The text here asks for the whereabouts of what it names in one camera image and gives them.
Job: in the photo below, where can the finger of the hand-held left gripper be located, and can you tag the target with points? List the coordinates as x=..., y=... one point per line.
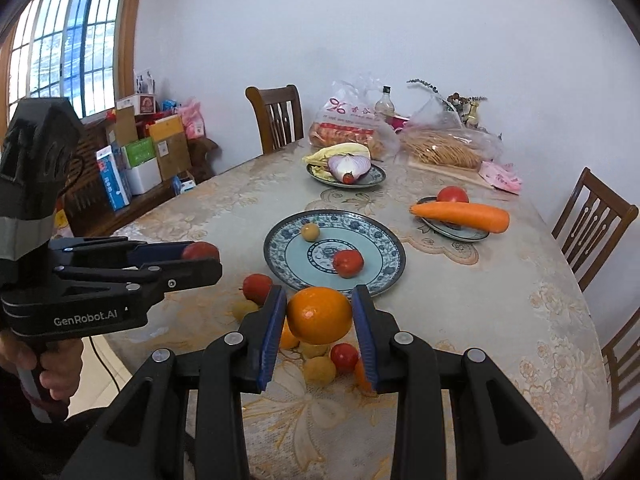
x=100, y=249
x=190, y=272

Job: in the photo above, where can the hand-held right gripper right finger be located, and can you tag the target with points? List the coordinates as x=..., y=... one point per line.
x=365, y=342

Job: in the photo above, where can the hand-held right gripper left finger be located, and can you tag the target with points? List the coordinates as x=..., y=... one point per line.
x=270, y=342

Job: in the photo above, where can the small red fruit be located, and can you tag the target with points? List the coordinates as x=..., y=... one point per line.
x=257, y=287
x=199, y=250
x=347, y=263

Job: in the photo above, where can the small yellow fruit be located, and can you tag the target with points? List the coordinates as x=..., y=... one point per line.
x=319, y=369
x=312, y=350
x=310, y=232
x=245, y=309

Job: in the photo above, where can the large orange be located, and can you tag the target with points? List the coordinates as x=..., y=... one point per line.
x=320, y=314

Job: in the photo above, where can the large blue patterned plate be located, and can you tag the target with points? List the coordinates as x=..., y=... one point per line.
x=295, y=260

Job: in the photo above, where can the person's left forearm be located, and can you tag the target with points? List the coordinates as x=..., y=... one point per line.
x=25, y=440

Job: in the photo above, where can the person's left hand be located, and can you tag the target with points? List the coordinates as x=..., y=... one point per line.
x=62, y=370

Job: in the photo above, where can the cherry tomato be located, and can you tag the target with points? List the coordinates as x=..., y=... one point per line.
x=344, y=357
x=348, y=178

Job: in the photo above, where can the blue and white box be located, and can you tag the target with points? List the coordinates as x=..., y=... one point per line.
x=112, y=180

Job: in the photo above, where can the green and white box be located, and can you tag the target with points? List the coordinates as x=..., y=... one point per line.
x=141, y=167

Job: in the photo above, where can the small blue patterned plate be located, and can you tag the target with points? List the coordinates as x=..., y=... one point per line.
x=457, y=234

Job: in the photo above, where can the pink plastic bag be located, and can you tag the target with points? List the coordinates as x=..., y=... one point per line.
x=192, y=119

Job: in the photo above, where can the carrot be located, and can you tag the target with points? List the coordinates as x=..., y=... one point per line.
x=465, y=216

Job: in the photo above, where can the small blue vegetable plate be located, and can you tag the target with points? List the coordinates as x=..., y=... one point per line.
x=372, y=176

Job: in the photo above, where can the wooden framed window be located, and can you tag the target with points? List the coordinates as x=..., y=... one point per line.
x=127, y=35

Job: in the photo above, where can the red tomato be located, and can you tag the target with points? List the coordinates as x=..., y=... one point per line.
x=452, y=195

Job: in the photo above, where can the wooden chair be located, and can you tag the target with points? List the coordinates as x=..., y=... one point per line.
x=622, y=360
x=275, y=120
x=595, y=230

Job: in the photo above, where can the halved red onion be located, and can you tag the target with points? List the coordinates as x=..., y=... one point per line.
x=352, y=165

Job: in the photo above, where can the wooden cutting board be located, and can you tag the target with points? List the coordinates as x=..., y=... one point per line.
x=450, y=172

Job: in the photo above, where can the napa cabbage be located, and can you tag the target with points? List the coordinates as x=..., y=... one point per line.
x=340, y=151

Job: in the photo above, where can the clear bag of noodles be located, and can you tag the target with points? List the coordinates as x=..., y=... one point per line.
x=445, y=147

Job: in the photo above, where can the pink packet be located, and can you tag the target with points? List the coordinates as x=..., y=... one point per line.
x=501, y=177

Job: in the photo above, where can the printed plastic snack bag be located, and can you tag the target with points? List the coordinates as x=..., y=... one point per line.
x=345, y=120

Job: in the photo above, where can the red container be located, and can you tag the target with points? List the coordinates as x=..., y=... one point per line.
x=399, y=123

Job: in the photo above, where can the glass bottle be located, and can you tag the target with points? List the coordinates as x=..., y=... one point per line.
x=385, y=102

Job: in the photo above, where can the vase with dried flowers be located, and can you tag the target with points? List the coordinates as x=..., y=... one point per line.
x=467, y=107

